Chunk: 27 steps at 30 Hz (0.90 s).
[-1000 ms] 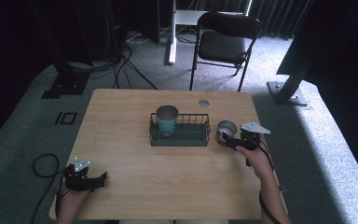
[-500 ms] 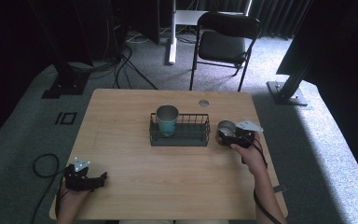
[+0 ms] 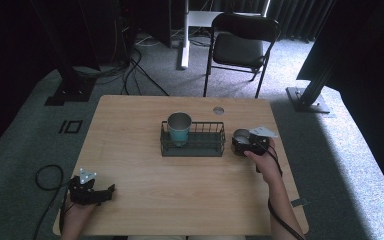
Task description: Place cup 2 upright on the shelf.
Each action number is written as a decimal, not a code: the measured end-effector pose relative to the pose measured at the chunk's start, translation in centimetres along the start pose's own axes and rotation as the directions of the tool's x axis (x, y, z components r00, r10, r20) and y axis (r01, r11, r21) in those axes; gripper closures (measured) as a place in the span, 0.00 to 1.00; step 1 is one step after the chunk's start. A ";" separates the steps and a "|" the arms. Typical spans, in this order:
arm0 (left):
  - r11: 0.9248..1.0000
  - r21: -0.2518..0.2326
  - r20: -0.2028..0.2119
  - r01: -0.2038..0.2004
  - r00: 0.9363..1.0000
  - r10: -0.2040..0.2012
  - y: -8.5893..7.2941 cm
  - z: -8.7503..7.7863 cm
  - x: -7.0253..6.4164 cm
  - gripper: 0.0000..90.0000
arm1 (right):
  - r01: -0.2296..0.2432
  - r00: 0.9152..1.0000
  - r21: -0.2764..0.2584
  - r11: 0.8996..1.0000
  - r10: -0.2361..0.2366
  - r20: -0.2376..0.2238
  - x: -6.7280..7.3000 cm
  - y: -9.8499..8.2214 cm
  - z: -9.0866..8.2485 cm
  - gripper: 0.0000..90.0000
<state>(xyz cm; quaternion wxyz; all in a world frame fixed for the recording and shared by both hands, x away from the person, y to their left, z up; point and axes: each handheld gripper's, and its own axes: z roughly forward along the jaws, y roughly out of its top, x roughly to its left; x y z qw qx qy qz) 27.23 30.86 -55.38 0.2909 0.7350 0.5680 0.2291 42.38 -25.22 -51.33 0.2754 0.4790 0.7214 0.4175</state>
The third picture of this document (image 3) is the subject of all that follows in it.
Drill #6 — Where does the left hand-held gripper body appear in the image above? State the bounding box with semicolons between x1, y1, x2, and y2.
67;167;102;206

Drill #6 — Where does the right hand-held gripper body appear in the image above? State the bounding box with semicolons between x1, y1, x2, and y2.
241;125;279;156

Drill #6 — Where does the brown metal cup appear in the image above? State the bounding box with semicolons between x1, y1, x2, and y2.
232;128;252;157

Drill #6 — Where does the dark wire basket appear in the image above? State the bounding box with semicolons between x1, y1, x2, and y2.
159;120;227;158

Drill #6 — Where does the teal metal cup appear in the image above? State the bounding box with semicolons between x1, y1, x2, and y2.
166;112;193;148

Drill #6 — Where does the person's right hand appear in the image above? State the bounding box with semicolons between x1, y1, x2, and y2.
243;137;284;185

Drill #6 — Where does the person's left hand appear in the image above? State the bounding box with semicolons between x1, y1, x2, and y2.
59;199;99;240

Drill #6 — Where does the black metal stand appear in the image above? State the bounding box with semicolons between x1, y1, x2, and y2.
285;0;381;115
29;0;97;107

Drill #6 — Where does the grey tape piece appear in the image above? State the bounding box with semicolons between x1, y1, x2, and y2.
290;198;310;208

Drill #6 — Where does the black folding chair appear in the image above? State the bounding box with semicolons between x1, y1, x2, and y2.
202;11;282;100

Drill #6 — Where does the dark pleated curtain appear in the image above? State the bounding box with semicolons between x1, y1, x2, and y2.
209;0;336;43

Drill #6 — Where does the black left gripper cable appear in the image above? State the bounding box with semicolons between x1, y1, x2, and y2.
32;164;81;240

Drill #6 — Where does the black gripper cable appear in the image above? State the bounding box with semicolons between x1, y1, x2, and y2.
32;164;81;240
255;141;306;240

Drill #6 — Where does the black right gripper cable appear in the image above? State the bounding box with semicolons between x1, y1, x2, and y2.
255;141;306;240

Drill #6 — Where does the white desk frame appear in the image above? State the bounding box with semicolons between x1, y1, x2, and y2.
179;0;272;71

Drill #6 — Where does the bundle of floor cables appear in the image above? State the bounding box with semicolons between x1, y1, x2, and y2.
72;33;170;98

